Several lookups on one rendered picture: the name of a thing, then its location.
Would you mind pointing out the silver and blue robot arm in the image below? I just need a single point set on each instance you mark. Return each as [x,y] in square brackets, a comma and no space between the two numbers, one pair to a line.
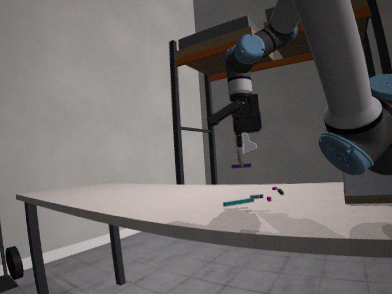
[358,127]

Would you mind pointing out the turquoise rod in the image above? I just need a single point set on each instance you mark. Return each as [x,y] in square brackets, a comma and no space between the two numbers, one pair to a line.
[238,202]

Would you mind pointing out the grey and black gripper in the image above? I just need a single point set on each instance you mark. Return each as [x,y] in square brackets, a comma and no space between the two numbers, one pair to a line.
[249,122]

